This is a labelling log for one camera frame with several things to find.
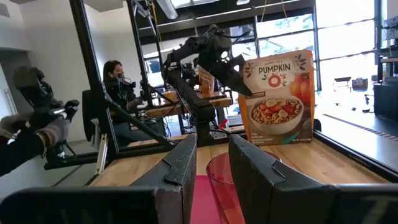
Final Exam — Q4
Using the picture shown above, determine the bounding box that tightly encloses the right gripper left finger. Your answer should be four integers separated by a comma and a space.
130, 133, 198, 224

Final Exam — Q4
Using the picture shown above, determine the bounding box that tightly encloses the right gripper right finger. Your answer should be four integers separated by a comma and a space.
229, 134, 339, 224

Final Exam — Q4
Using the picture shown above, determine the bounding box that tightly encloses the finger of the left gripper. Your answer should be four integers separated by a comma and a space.
216, 63, 254, 97
232, 53, 248, 73

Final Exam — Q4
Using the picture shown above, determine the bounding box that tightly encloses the red faceted tumbler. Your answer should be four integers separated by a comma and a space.
205, 151, 282, 224

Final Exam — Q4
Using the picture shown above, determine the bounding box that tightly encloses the pumpkin cereal box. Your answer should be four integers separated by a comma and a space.
238, 49, 315, 146

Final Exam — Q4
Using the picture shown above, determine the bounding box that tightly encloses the person's forearm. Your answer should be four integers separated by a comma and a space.
0, 130, 45, 177

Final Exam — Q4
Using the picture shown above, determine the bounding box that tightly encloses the small orange cereal box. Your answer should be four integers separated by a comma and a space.
198, 67, 216, 98

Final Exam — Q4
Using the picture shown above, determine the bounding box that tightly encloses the white ceiling tube lamp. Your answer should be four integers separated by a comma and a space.
156, 0, 180, 21

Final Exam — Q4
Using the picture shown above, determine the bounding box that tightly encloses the wooden work table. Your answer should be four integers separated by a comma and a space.
145, 90, 233, 119

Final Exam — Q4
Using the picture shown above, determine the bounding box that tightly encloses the silver metal bar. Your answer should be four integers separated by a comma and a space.
95, 133, 109, 176

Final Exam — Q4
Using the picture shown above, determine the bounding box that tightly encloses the person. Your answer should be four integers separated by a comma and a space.
102, 60, 162, 147

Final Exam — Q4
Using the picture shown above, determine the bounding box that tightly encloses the black office chair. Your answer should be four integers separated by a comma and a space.
81, 89, 105, 142

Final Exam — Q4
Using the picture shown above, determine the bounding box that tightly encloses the person's hand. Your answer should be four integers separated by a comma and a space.
0, 112, 72, 147

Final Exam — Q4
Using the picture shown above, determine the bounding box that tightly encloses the black cabinet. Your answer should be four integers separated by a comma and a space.
373, 76, 398, 121

